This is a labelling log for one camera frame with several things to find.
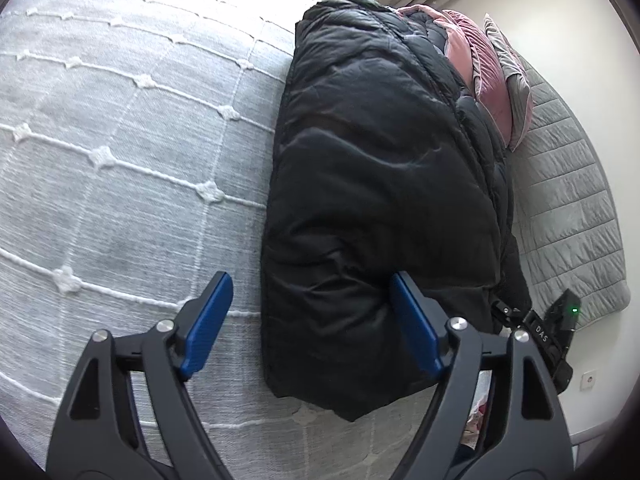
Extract grey quilted mattress pad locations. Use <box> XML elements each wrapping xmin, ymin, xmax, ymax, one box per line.
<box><xmin>505</xmin><ymin>52</ymin><xmax>630</xmax><ymax>328</ymax></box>

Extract black puffer jacket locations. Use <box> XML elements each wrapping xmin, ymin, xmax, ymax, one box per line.
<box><xmin>261</xmin><ymin>0</ymin><xmax>533</xmax><ymax>423</ymax></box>

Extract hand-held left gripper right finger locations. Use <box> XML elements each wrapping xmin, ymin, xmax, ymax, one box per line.
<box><xmin>391</xmin><ymin>271</ymin><xmax>576</xmax><ymax>480</ymax></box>

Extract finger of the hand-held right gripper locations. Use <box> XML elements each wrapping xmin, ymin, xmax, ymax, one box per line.
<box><xmin>492</xmin><ymin>299</ymin><xmax>526</xmax><ymax>333</ymax></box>

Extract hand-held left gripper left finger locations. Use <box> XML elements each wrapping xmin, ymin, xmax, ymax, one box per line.
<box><xmin>46</xmin><ymin>271</ymin><xmax>235</xmax><ymax>480</ymax></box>

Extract grey pillow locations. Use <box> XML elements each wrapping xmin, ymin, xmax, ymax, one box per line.
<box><xmin>482</xmin><ymin>12</ymin><xmax>535</xmax><ymax>152</ymax></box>

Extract pink velvet pillow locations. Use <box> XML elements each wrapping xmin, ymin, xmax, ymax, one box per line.
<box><xmin>397</xmin><ymin>4</ymin><xmax>513</xmax><ymax>148</ymax></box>

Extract white tufted bedspread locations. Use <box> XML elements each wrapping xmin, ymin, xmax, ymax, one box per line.
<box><xmin>0</xmin><ymin>0</ymin><xmax>451</xmax><ymax>480</ymax></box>

